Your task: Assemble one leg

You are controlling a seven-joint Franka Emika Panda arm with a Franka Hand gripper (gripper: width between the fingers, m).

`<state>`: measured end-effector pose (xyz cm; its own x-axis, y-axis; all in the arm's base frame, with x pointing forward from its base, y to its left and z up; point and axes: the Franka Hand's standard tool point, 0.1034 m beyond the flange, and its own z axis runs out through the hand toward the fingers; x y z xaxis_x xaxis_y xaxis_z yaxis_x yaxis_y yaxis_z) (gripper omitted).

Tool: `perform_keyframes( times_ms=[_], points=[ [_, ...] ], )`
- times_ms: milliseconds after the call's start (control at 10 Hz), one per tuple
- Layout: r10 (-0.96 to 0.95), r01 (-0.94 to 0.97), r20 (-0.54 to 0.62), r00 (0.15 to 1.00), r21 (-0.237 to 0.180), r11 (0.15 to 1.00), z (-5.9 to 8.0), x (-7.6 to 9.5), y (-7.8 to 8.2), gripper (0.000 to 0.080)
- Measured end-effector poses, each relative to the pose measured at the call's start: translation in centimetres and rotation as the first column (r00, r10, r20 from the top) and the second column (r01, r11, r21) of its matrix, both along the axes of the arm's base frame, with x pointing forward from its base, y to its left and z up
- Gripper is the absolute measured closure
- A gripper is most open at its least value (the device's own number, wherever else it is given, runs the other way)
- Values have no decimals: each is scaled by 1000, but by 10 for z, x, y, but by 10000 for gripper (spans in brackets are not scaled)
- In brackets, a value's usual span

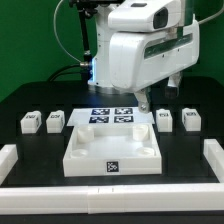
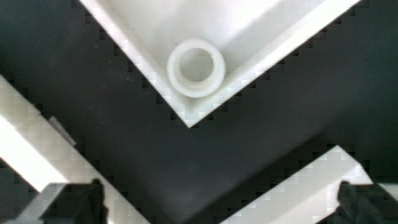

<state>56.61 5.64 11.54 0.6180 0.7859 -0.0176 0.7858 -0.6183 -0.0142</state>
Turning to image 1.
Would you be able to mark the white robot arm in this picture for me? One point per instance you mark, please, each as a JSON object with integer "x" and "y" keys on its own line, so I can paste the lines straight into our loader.
{"x": 135, "y": 16}

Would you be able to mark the white front fence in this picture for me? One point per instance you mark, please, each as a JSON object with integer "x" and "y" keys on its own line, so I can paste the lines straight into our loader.
{"x": 112, "y": 199}

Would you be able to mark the white left fence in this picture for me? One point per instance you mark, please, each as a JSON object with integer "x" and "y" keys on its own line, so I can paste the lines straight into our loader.
{"x": 8, "y": 158}

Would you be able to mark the white square tabletop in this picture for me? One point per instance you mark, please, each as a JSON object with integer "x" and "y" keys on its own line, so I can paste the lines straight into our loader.
{"x": 112, "y": 149}

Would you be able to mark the white right fence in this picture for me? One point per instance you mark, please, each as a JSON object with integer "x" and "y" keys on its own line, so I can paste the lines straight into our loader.
{"x": 214, "y": 155}

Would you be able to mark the white sheet with tags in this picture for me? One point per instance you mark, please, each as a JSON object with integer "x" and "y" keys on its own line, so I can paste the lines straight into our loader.
{"x": 109, "y": 116}

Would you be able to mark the white fence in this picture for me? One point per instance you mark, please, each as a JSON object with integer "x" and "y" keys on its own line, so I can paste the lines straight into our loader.
{"x": 112, "y": 199}
{"x": 8, "y": 158}
{"x": 214, "y": 155}

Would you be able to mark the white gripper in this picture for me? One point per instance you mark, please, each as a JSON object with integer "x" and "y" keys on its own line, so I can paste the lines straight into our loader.
{"x": 138, "y": 60}

